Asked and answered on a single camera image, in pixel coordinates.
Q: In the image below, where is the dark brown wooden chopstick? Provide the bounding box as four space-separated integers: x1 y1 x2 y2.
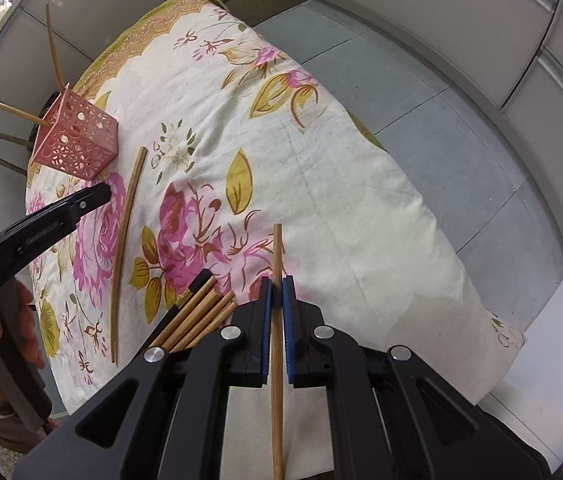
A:
110 146 147 365

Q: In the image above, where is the pink perforated chopstick holder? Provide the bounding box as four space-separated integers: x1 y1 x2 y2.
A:
30 84 120 181

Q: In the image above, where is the person's left forearm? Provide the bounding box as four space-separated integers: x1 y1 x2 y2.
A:
0 405 60 463

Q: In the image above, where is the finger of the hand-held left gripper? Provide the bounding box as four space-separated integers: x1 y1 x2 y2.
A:
0 182 113 281

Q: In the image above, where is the white cabinet with doors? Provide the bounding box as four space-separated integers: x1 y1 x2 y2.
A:
0 0 262 93

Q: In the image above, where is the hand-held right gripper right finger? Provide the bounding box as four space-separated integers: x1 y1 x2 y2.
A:
283 275 552 480

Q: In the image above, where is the brown floor mat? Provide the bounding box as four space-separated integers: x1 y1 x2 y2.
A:
212 0 322 26

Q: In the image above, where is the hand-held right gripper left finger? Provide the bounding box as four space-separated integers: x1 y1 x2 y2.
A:
12 276 273 480

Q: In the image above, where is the floral printed cloth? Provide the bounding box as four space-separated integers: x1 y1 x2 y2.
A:
26 0 526 480

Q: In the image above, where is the white cabinet with drawers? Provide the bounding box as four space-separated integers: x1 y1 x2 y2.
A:
256 0 563 276

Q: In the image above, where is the black chopstick with gold band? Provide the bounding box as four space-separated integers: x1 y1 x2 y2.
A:
144 269 212 353

